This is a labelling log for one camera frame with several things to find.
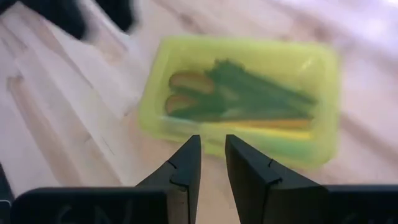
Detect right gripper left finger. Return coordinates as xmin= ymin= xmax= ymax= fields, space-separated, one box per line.
xmin=136 ymin=134 xmax=202 ymax=224

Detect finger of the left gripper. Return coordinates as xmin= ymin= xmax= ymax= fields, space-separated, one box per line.
xmin=95 ymin=0 xmax=138 ymax=34
xmin=0 ymin=0 xmax=91 ymax=42

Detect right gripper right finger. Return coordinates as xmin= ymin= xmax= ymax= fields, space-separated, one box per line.
xmin=226 ymin=134 xmax=329 ymax=224

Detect yellow highlighter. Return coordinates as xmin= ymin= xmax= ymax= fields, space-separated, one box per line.
xmin=217 ymin=127 xmax=312 ymax=141

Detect orange pencil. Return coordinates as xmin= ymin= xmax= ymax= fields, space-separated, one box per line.
xmin=229 ymin=119 xmax=312 ymax=130

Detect black red-handled scissors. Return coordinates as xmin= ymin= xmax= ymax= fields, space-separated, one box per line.
xmin=164 ymin=60 xmax=317 ymax=124

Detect yellow-green translucent supply box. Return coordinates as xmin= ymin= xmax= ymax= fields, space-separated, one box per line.
xmin=138 ymin=34 xmax=340 ymax=170

